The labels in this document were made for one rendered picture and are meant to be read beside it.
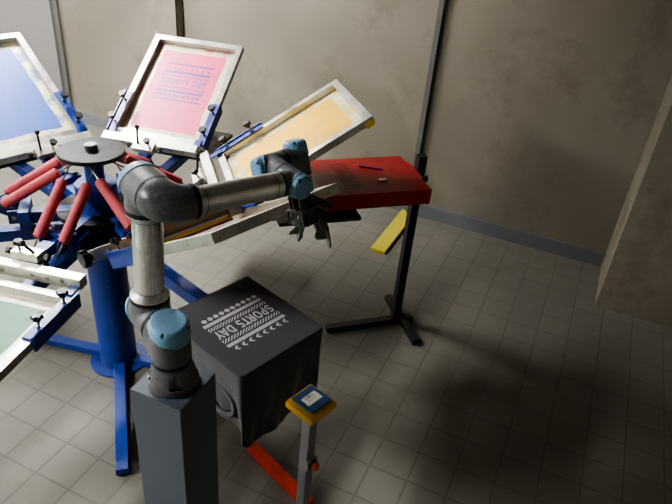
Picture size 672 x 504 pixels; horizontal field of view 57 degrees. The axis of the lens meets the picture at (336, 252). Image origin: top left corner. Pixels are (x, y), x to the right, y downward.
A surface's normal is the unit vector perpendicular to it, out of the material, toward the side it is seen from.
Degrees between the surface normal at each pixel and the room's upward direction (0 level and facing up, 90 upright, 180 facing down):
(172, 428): 90
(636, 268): 90
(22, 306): 0
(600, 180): 90
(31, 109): 32
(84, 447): 0
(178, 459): 90
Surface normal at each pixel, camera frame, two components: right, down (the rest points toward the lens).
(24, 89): 0.46, -0.50
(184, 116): -0.04, -0.45
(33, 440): 0.08, -0.84
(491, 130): -0.41, 0.45
